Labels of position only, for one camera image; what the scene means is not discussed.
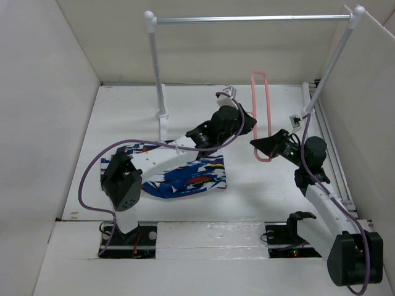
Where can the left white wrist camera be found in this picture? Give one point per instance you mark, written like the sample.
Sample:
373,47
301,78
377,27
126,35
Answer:
225,97

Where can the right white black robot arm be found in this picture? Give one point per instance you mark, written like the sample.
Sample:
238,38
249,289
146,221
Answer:
353,255

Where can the white metal clothes rack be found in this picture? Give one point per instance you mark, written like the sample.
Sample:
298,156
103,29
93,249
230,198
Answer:
151,22

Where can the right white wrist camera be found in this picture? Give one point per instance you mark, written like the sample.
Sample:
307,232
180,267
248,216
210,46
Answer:
296,121

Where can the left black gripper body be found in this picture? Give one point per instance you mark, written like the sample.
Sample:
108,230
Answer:
235,129

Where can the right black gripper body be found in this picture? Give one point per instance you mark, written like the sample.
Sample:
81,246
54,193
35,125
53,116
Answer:
288,150

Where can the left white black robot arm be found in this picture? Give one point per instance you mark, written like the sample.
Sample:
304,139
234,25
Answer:
123,178

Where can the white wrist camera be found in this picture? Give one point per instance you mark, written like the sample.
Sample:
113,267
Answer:
296,121
225,97

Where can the blue white red patterned trousers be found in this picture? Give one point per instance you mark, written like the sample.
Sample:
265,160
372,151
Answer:
185,179

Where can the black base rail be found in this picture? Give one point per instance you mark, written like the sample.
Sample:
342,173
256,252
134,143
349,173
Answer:
243,240

